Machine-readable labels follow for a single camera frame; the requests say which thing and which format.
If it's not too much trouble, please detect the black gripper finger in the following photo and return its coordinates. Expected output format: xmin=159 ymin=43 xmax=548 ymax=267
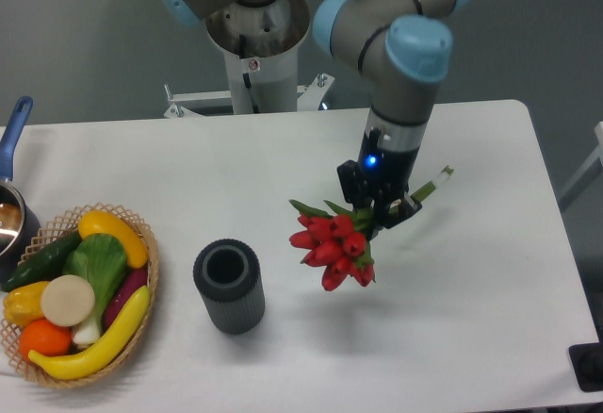
xmin=374 ymin=193 xmax=422 ymax=237
xmin=336 ymin=160 xmax=373 ymax=209

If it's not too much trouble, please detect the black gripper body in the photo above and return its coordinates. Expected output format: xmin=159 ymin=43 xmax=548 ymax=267
xmin=358 ymin=129 xmax=418 ymax=206

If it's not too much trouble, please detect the red tulip bouquet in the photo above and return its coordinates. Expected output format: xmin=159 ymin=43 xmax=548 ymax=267
xmin=287 ymin=164 xmax=456 ymax=292

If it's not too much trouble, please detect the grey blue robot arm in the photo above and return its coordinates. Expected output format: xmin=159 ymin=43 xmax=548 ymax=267
xmin=161 ymin=0 xmax=470 ymax=238

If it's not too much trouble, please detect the dark grey ribbed vase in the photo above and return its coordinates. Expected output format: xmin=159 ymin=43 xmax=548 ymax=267
xmin=193 ymin=239 xmax=266 ymax=335

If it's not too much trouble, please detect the purple sweet potato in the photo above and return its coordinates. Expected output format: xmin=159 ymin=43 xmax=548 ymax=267
xmin=103 ymin=267 xmax=148 ymax=330

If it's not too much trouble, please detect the black device at table edge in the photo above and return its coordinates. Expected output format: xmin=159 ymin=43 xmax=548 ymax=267
xmin=568 ymin=342 xmax=602 ymax=392

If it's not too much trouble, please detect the yellow squash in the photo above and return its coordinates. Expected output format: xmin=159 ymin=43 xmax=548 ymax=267
xmin=77 ymin=209 xmax=148 ymax=269

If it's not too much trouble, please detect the green bok choy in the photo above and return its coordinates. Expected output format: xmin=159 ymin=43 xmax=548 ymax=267
xmin=62 ymin=234 xmax=127 ymax=349

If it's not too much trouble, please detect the yellow banana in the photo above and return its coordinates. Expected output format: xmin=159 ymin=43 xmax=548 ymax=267
xmin=29 ymin=286 xmax=151 ymax=381

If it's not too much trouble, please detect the woven wicker basket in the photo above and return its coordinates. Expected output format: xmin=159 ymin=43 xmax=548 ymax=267
xmin=1 ymin=203 xmax=159 ymax=389

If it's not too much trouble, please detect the beige round disc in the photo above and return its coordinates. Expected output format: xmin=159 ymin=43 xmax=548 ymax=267
xmin=41 ymin=274 xmax=95 ymax=327

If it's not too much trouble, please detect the green cucumber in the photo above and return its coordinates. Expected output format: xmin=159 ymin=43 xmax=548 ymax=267
xmin=1 ymin=231 xmax=82 ymax=292

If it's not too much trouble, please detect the orange fruit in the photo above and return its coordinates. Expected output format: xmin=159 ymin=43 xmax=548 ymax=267
xmin=19 ymin=319 xmax=72 ymax=361

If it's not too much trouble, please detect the yellow bell pepper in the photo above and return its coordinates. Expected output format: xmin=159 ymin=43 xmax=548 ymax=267
xmin=3 ymin=281 xmax=50 ymax=328

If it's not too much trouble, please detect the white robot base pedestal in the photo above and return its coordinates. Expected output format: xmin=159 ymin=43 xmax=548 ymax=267
xmin=164 ymin=0 xmax=335 ymax=118

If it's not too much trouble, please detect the white frame at right edge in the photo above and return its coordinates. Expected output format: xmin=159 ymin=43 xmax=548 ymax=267
xmin=558 ymin=122 xmax=602 ymax=213

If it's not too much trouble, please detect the blue handled saucepan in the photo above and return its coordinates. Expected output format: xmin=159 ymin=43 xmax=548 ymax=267
xmin=1 ymin=96 xmax=40 ymax=282

